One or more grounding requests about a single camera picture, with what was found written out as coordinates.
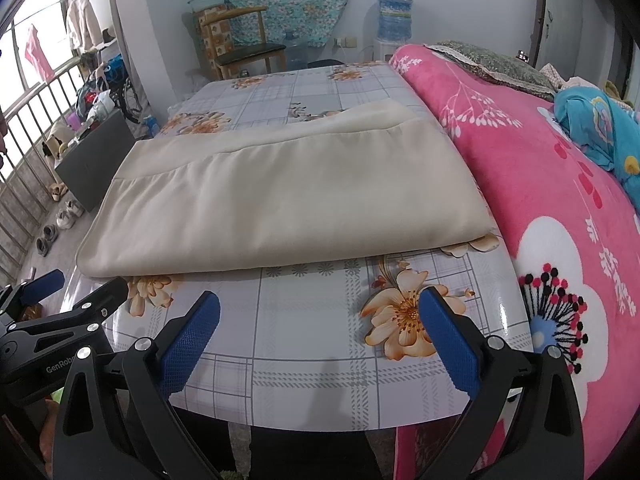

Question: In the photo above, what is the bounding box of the blue printed cloth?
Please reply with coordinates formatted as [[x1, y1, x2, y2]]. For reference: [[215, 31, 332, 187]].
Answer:
[[554, 85, 640, 191]]

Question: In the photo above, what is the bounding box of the pale checked cloth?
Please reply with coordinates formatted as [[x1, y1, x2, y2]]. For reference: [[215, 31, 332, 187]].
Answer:
[[540, 62, 601, 93]]

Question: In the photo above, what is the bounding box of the pink floral blanket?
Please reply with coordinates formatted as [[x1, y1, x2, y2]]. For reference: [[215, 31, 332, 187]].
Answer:
[[387, 42, 640, 480]]

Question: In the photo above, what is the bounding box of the hanging pink garment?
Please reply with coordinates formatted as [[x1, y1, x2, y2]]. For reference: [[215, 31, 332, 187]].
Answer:
[[24, 25, 55, 83]]

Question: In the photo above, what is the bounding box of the blue water jug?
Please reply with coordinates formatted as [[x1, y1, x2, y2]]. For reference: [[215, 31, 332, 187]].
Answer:
[[376, 0, 415, 41]]

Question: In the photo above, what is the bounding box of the dark grey cabinet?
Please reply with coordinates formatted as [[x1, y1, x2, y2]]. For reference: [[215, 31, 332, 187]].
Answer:
[[54, 107, 136, 213]]

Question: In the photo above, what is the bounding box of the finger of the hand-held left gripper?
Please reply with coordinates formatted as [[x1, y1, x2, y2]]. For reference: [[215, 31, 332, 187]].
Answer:
[[0, 268, 66, 321], [10, 276, 129, 354]]

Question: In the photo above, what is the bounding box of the cream zip jacket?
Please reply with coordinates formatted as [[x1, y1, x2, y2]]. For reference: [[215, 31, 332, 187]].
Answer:
[[75, 97, 493, 281]]

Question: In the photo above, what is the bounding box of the empty clear water jug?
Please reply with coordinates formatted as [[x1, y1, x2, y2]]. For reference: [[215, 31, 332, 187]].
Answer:
[[282, 30, 311, 68]]

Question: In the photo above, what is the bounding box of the hanging beige garment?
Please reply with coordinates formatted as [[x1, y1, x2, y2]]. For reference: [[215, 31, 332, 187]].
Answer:
[[65, 0, 103, 53]]

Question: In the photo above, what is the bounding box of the pile of household clutter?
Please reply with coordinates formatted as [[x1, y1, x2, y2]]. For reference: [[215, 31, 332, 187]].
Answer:
[[75, 52, 146, 126]]

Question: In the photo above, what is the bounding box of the metal window railing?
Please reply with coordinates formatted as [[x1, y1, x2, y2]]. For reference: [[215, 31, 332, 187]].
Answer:
[[0, 55, 86, 281]]

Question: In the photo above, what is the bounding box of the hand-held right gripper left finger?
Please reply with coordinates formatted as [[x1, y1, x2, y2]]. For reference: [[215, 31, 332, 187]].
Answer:
[[52, 290, 222, 480]]

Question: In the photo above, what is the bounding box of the white door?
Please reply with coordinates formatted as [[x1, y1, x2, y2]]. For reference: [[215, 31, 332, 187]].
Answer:
[[530, 0, 601, 78]]

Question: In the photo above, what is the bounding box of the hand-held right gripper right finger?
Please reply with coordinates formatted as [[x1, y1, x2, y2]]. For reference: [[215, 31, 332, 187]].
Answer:
[[417, 286, 586, 480]]

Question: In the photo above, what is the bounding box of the wooden armchair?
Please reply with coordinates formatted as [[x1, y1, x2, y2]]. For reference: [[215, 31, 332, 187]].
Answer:
[[200, 6, 287, 81]]

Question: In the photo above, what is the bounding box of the floral checked tablecloth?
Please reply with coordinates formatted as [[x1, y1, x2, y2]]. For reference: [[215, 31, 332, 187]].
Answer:
[[102, 60, 533, 431]]

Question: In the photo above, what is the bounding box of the row of shoes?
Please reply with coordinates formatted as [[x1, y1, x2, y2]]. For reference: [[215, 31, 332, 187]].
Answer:
[[35, 180, 86, 258]]

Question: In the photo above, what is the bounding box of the white water dispenser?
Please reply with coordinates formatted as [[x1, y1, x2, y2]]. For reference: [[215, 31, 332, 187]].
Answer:
[[374, 37, 408, 63]]

